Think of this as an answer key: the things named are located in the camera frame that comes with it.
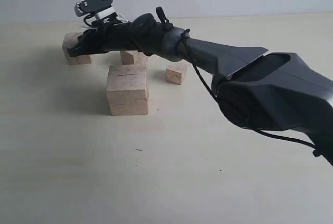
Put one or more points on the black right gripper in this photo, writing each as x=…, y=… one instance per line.
x=102, y=38

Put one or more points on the tall wooden cube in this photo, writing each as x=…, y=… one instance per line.
x=69, y=42

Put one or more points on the medium wooden cube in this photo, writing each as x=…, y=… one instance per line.
x=133, y=57

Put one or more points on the largest wooden cube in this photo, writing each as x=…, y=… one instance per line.
x=127, y=90

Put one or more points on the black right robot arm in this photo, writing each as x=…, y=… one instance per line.
x=254, y=89

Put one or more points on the smallest wooden cube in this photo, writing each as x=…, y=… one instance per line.
x=176, y=73

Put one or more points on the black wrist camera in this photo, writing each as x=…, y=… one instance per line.
x=99, y=9

